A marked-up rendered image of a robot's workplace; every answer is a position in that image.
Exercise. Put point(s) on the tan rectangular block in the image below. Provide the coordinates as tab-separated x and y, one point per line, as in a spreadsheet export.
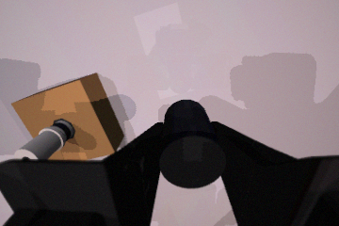
84	105

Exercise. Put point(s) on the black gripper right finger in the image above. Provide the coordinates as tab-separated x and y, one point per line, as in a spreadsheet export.
266	187

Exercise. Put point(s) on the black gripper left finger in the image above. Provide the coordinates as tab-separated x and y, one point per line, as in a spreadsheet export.
121	187

